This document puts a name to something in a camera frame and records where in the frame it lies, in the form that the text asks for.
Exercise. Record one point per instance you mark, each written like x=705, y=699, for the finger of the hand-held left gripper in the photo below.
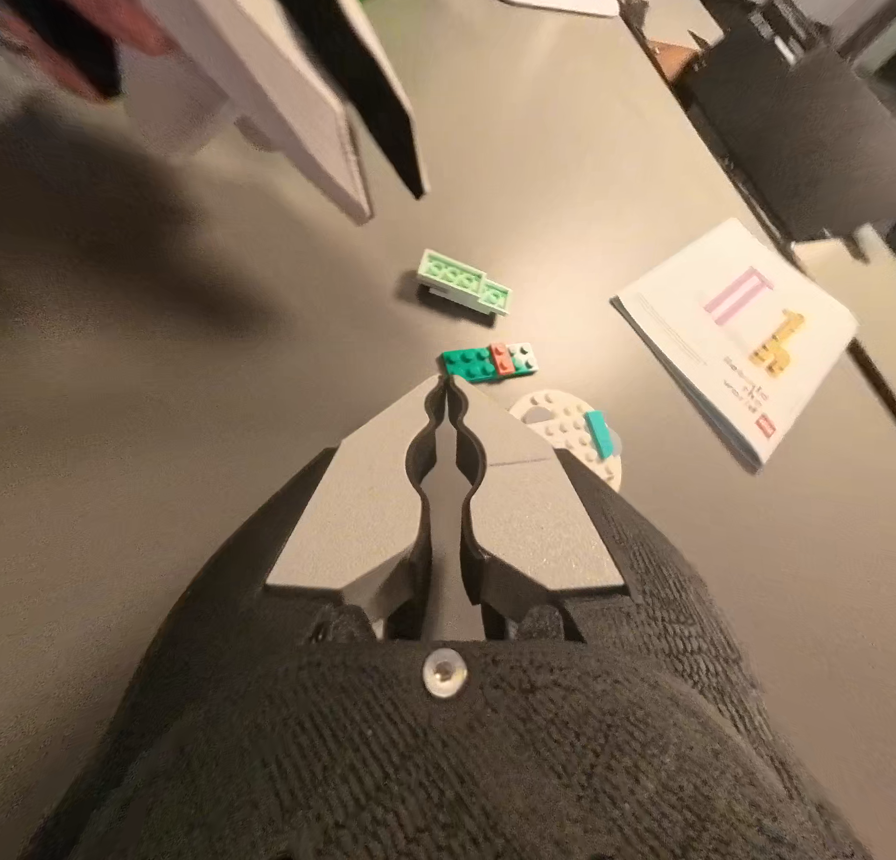
x=280, y=83
x=364, y=76

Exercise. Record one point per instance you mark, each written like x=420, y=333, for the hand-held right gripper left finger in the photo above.
x=350, y=517

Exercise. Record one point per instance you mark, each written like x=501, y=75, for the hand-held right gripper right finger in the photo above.
x=546, y=524

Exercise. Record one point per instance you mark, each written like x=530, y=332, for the teal and mint lego assembly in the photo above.
x=469, y=363

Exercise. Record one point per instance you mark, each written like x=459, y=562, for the mint green lego assembly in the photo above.
x=455, y=275

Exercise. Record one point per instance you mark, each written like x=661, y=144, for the round white lego plate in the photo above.
x=560, y=426

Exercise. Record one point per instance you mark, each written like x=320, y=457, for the person's left hand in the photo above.
x=140, y=27

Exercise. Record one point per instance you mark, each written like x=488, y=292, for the white instruction booklet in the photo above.
x=700, y=328

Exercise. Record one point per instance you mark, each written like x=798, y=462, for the black office chair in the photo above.
x=791, y=118

